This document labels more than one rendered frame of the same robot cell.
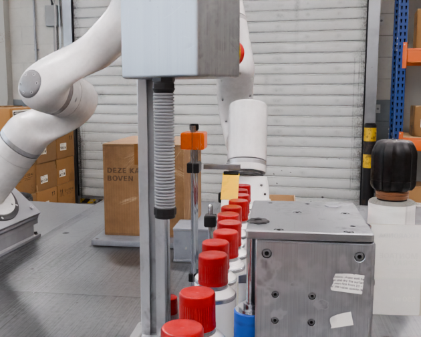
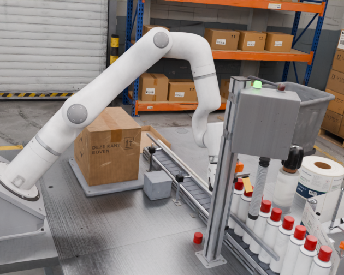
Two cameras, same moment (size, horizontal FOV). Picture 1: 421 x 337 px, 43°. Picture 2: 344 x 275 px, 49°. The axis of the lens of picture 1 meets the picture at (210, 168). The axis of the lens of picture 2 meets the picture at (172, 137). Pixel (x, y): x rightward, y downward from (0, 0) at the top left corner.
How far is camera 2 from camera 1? 1.04 m
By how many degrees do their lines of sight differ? 38
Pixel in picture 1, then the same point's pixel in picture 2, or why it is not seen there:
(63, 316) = (155, 261)
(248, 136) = not seen: hidden behind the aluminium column
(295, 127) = (59, 34)
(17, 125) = (57, 137)
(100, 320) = (176, 257)
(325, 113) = (82, 24)
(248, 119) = not seen: hidden behind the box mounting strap
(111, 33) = (130, 77)
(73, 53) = (104, 90)
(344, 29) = not seen: outside the picture
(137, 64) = (245, 148)
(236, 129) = (218, 139)
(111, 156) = (95, 139)
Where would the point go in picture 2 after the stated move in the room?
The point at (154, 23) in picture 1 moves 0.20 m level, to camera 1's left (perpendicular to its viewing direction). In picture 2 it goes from (261, 132) to (209, 142)
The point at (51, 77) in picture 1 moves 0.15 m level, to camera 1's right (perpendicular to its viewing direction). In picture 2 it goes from (93, 108) to (131, 105)
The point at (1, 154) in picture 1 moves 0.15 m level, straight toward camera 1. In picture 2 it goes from (43, 157) to (72, 172)
